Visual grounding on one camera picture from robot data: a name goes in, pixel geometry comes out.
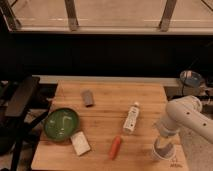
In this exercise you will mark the yellowish translucent gripper body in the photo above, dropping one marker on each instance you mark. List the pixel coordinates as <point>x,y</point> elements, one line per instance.
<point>163,142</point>

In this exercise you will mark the white ceramic cup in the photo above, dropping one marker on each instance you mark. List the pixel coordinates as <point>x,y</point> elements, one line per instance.
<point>162,152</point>

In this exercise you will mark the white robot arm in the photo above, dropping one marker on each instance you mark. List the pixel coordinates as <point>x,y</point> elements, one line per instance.
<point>185,111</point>

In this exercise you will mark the green ceramic bowl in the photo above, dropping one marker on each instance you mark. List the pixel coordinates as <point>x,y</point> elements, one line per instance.
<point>61,124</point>

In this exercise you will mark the white plastic bottle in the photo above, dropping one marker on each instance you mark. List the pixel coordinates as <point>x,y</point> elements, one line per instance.
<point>131,119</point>

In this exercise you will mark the orange carrot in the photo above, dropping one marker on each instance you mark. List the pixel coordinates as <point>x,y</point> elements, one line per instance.
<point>115,146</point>

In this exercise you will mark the wooden cutting board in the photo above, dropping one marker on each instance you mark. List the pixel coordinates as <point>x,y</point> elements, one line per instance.
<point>102,122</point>

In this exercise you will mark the round metal object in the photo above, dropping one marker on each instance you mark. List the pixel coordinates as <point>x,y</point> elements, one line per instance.
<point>191,78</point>

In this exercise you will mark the white sponge block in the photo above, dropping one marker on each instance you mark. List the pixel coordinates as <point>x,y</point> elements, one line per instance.
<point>80,143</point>

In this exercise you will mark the grey rectangular block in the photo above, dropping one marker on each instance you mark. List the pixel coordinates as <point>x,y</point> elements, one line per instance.
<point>87,97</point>

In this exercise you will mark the black stand left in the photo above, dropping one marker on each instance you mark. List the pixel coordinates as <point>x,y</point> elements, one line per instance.
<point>13,128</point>

